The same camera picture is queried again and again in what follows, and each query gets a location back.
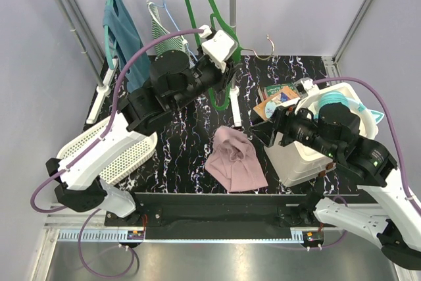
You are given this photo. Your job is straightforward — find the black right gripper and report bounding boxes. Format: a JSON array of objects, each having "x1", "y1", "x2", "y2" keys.
[{"x1": 247, "y1": 98, "x2": 340, "y2": 159}]

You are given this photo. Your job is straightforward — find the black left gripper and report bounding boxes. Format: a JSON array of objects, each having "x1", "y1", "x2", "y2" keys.
[{"x1": 172, "y1": 44, "x2": 243, "y2": 112}]

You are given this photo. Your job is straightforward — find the green striped tank top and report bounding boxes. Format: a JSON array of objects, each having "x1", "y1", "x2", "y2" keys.
[{"x1": 146, "y1": 0, "x2": 195, "y2": 61}]

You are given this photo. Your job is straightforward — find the pink tank top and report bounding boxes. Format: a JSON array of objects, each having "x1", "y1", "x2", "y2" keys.
[{"x1": 205, "y1": 126, "x2": 268, "y2": 193}]

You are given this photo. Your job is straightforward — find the green velvet hanger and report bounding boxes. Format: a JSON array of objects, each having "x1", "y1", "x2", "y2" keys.
[{"x1": 174, "y1": 0, "x2": 277, "y2": 111}]

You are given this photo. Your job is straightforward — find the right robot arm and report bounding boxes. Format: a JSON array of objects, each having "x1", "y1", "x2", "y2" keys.
[{"x1": 250, "y1": 103, "x2": 420, "y2": 270}]

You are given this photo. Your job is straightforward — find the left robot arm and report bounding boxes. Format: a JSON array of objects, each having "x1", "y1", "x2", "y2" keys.
[{"x1": 46, "y1": 46, "x2": 237, "y2": 226}]

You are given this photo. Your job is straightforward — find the teal tank top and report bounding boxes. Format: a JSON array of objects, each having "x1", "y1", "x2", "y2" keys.
[{"x1": 106, "y1": 0, "x2": 151, "y2": 93}]

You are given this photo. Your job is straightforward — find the teal plastic hanger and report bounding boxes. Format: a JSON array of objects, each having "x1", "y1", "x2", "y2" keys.
[{"x1": 103, "y1": 0, "x2": 117, "y2": 70}]

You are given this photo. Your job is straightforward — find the orange cover book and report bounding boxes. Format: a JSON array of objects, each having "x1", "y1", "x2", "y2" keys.
[{"x1": 253, "y1": 90, "x2": 299, "y2": 120}]

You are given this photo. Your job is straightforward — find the white storage box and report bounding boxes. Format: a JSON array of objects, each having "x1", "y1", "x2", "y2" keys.
[{"x1": 264, "y1": 83, "x2": 378, "y2": 187}]

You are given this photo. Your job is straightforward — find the white perforated plastic basket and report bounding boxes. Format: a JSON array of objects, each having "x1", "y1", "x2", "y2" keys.
[{"x1": 56, "y1": 117, "x2": 158, "y2": 185}]

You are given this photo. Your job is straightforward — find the white metal clothes rack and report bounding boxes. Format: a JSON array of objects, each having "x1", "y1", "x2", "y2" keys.
[{"x1": 34, "y1": 0, "x2": 244, "y2": 127}]

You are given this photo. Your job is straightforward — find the teal cat-ear headphones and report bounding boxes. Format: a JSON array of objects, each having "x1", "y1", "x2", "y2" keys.
[{"x1": 314, "y1": 91, "x2": 385, "y2": 125}]

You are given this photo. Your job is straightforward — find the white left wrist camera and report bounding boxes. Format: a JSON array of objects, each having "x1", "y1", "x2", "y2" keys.
[{"x1": 199, "y1": 24, "x2": 238, "y2": 73}]

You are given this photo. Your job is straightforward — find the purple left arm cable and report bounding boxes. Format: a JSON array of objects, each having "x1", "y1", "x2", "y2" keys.
[{"x1": 30, "y1": 28, "x2": 207, "y2": 213}]

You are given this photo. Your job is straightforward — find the light blue wire hanger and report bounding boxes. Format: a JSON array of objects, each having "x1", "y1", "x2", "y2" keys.
[{"x1": 147, "y1": 0, "x2": 197, "y2": 66}]

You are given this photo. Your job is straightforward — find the black mounting base plate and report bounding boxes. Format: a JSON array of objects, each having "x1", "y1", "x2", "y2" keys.
[{"x1": 104, "y1": 192, "x2": 359, "y2": 241}]

